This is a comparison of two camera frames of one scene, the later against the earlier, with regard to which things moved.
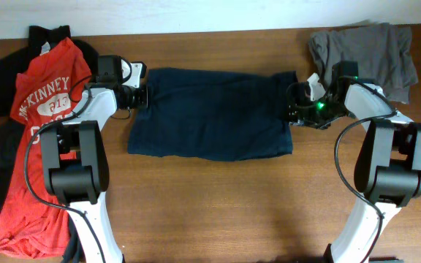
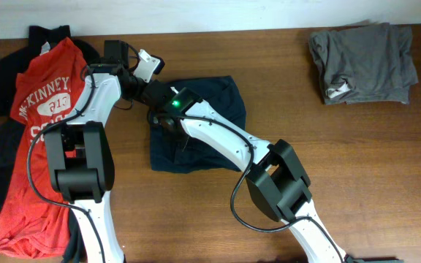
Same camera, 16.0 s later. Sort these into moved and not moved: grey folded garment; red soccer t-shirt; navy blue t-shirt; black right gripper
Moved: black right gripper; navy blue t-shirt
Not moved: grey folded garment; red soccer t-shirt
